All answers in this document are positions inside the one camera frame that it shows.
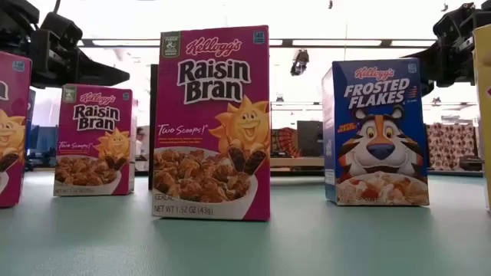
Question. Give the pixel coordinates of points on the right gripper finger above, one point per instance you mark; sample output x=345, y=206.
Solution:
x=427, y=69

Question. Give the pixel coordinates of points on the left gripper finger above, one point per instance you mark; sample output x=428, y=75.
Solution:
x=103, y=74

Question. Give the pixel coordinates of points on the Corn Pops cereal box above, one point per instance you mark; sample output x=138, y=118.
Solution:
x=484, y=134

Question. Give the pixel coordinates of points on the Raisin Bran cereal box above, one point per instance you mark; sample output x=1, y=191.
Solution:
x=13, y=153
x=211, y=134
x=94, y=153

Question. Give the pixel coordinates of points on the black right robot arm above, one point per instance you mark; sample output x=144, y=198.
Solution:
x=470, y=11

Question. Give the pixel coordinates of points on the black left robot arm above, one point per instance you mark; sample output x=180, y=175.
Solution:
x=15, y=23

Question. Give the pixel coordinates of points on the blue partition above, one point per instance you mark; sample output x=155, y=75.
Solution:
x=44, y=140

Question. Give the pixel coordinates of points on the brown white patterned cloth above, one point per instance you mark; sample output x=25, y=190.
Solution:
x=449, y=145

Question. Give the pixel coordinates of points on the black bag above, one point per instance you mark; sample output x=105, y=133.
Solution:
x=470, y=163

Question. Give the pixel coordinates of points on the black monitor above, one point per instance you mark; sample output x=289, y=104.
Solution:
x=310, y=138

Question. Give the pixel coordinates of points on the orange patterned cloth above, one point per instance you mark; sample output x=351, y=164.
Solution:
x=284, y=142

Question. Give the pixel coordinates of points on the teal table mat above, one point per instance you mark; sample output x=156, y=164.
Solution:
x=307, y=237

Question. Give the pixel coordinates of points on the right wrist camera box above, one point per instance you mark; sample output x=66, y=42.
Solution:
x=449, y=25

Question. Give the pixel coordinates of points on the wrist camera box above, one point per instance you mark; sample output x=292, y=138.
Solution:
x=449, y=25
x=61, y=28

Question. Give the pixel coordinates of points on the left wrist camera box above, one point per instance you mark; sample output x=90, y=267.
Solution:
x=61, y=28

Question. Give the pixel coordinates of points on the black hanging camera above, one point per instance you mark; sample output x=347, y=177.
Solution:
x=300, y=61

